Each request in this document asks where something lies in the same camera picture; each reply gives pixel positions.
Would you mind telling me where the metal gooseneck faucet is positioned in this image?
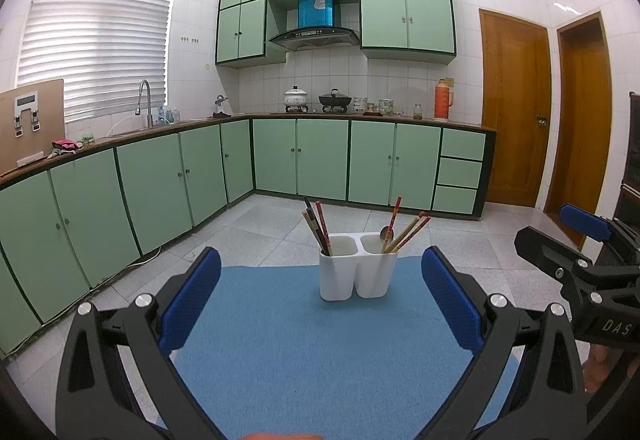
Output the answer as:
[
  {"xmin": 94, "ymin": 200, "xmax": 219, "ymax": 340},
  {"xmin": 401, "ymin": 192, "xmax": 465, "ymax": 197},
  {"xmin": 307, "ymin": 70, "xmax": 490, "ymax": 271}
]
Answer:
[{"xmin": 135, "ymin": 79, "xmax": 154, "ymax": 128}]

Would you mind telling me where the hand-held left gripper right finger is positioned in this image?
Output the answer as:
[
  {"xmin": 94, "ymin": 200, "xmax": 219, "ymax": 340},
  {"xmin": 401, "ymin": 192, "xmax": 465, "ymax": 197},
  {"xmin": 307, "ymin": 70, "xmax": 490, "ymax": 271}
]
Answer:
[{"xmin": 421, "ymin": 246, "xmax": 588, "ymax": 440}]

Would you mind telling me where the plain bamboo chopstick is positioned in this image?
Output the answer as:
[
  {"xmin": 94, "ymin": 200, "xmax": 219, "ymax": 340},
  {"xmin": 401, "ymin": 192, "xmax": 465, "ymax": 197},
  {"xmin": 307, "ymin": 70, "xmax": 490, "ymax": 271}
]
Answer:
[{"xmin": 300, "ymin": 213, "xmax": 328, "ymax": 255}]

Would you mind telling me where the white two-compartment utensil holder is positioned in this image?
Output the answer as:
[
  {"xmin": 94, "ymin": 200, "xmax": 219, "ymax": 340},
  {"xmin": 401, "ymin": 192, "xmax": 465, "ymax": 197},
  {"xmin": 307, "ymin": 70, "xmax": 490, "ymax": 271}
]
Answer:
[{"xmin": 319, "ymin": 232, "xmax": 399, "ymax": 302}]

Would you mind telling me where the black wok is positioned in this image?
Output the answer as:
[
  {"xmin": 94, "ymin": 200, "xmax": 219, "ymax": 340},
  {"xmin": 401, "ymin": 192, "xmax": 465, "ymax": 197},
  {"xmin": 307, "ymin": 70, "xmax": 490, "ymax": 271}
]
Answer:
[{"xmin": 318, "ymin": 88, "xmax": 353, "ymax": 113}]

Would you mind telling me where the white lidded pot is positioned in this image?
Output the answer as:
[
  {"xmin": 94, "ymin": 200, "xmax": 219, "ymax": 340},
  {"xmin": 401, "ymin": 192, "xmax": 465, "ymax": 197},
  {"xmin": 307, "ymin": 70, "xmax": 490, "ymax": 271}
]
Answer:
[{"xmin": 283, "ymin": 86, "xmax": 309, "ymax": 113}]

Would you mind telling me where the orange thermos flask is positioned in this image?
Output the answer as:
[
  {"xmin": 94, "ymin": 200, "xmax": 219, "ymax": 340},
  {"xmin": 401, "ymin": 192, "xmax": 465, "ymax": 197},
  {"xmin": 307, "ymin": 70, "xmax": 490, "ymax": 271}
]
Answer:
[{"xmin": 433, "ymin": 78, "xmax": 453, "ymax": 121}]

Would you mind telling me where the blue box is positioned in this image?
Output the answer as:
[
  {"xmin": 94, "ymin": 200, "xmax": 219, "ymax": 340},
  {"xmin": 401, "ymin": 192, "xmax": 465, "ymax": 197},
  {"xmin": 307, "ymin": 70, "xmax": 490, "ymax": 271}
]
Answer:
[{"xmin": 298, "ymin": 0, "xmax": 336, "ymax": 29}]

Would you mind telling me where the brown cardboard box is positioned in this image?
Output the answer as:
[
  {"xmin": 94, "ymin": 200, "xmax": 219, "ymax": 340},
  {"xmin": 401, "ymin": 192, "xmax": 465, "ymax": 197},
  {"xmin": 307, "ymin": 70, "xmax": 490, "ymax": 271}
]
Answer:
[{"xmin": 0, "ymin": 78, "xmax": 66, "ymax": 176}]

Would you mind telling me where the white window blind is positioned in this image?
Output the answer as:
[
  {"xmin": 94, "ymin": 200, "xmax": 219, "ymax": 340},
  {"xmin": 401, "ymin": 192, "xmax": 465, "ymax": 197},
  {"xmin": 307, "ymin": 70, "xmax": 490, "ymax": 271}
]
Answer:
[{"xmin": 15, "ymin": 0, "xmax": 180, "ymax": 123}]

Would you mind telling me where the green wall cabinet unit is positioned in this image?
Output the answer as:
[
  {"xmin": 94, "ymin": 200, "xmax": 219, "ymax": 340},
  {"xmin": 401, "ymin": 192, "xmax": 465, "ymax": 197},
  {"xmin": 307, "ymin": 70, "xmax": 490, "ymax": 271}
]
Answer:
[{"xmin": 215, "ymin": 0, "xmax": 458, "ymax": 68}]

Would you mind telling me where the black range hood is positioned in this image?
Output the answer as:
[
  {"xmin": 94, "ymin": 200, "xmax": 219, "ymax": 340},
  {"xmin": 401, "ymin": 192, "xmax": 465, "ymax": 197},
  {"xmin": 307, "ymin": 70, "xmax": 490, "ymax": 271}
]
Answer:
[{"xmin": 268, "ymin": 26, "xmax": 361, "ymax": 52}]

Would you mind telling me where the dark blue chopstick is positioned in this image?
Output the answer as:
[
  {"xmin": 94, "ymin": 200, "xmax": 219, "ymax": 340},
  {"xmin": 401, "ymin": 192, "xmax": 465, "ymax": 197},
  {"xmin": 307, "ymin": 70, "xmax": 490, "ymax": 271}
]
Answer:
[
  {"xmin": 302, "ymin": 195, "xmax": 331, "ymax": 255},
  {"xmin": 307, "ymin": 205, "xmax": 331, "ymax": 255}
]

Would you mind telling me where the green base cabinet unit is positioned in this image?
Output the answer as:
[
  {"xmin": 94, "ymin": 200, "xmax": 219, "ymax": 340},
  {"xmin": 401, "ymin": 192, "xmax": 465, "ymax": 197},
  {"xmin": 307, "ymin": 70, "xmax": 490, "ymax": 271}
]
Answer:
[{"xmin": 0, "ymin": 114, "xmax": 498, "ymax": 356}]

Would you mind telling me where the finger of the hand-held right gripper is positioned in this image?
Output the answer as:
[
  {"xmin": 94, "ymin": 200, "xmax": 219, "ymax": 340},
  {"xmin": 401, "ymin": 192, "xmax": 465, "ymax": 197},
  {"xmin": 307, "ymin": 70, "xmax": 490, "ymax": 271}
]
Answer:
[
  {"xmin": 514, "ymin": 226, "xmax": 640, "ymax": 307},
  {"xmin": 559, "ymin": 203, "xmax": 640, "ymax": 267}
]

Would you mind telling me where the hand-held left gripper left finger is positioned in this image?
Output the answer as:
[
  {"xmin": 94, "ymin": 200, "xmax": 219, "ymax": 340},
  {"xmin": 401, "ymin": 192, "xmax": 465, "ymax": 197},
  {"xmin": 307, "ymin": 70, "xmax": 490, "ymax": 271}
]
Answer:
[{"xmin": 54, "ymin": 247, "xmax": 223, "ymax": 440}]

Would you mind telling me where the person's right hand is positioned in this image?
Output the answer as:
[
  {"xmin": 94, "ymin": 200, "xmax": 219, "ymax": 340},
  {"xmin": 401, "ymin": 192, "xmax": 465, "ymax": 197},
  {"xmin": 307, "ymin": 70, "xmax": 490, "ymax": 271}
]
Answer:
[{"xmin": 584, "ymin": 344, "xmax": 610, "ymax": 395}]

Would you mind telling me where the wooden door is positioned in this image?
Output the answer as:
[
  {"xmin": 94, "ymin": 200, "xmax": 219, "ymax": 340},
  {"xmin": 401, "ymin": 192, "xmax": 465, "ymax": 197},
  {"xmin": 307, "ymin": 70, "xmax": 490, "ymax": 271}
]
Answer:
[
  {"xmin": 478, "ymin": 8, "xmax": 551, "ymax": 208},
  {"xmin": 542, "ymin": 9, "xmax": 613, "ymax": 251}
]

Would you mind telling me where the blue table mat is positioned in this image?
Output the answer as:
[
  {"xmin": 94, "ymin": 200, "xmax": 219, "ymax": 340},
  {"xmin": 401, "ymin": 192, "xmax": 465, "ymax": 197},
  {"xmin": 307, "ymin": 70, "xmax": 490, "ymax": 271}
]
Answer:
[{"xmin": 155, "ymin": 255, "xmax": 521, "ymax": 440}]

